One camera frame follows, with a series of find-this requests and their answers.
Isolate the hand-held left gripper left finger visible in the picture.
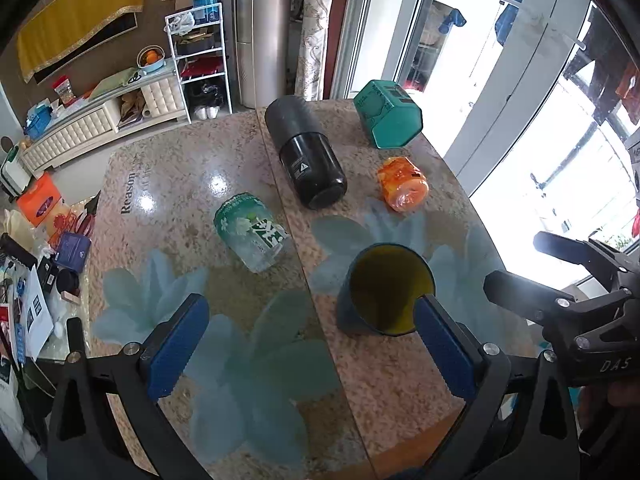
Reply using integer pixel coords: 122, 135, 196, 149
47, 292, 211, 480

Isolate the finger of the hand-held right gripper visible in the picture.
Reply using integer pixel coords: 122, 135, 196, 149
533, 231, 628, 281
483, 270, 593, 333

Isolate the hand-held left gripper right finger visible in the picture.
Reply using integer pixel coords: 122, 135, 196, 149
413, 295, 577, 480

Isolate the dark blue cup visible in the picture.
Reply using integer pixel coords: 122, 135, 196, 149
336, 243, 436, 338

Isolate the person's right hand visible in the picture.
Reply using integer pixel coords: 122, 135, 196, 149
576, 382, 640, 458

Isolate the black round container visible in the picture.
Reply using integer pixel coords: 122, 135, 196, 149
56, 268, 82, 306

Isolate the green drink can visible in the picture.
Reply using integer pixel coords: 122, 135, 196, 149
213, 192, 292, 274

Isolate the navy blue small box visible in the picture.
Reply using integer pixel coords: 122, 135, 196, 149
54, 232, 92, 273

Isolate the white paper sheet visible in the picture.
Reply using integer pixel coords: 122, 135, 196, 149
20, 265, 56, 358

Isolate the orange plastic jar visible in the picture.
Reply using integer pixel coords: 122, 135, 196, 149
377, 156, 430, 212

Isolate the orange tissue box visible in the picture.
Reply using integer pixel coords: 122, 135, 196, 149
16, 172, 67, 227

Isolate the green hexagonal tin box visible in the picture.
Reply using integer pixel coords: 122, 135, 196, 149
353, 79, 424, 150

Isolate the black thermos bottle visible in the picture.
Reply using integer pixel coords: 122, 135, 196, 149
264, 95, 349, 211

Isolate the white tufted cabinet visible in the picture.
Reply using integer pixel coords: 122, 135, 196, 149
20, 57, 192, 172

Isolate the hanging blue garment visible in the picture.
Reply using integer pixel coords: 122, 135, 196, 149
495, 0, 532, 47

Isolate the blue plastic basket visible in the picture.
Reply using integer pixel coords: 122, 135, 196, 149
24, 107, 54, 141

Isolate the red lidded snack jar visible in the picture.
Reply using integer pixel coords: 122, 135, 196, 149
52, 75, 77, 107

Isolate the white metal shelf rack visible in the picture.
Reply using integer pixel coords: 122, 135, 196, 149
165, 2, 234, 125

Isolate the bowl of oranges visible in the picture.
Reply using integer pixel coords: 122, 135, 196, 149
136, 45, 166, 75

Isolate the silver standing air conditioner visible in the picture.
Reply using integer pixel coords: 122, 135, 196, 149
235, 0, 292, 109

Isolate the patterned curtain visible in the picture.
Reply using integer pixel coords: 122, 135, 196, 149
295, 0, 344, 102

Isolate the yellow cloth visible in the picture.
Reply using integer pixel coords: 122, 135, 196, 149
16, 0, 145, 84

